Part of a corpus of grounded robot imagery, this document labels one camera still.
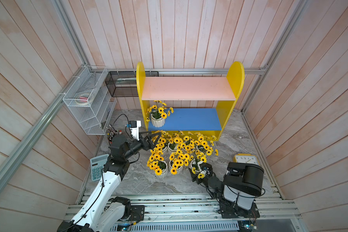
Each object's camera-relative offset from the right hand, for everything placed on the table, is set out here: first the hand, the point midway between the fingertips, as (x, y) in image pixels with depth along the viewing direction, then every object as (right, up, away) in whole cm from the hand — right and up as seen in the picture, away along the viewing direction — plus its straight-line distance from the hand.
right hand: (195, 164), depth 87 cm
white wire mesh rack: (-58, +28, -9) cm, 65 cm away
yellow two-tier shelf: (+12, +42, +36) cm, 56 cm away
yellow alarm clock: (+33, +3, +4) cm, 34 cm away
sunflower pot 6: (-14, +13, -1) cm, 19 cm away
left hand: (-23, +19, -15) cm, 33 cm away
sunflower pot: (-22, +31, -5) cm, 39 cm away
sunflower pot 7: (-5, +12, -2) cm, 14 cm away
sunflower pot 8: (+5, +13, -4) cm, 14 cm away
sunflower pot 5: (-21, +13, 0) cm, 24 cm away
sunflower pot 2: (-2, +2, -9) cm, 9 cm away
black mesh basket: (-45, +51, +3) cm, 68 cm away
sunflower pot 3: (-23, +5, -12) cm, 26 cm away
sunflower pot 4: (-11, +5, -11) cm, 16 cm away
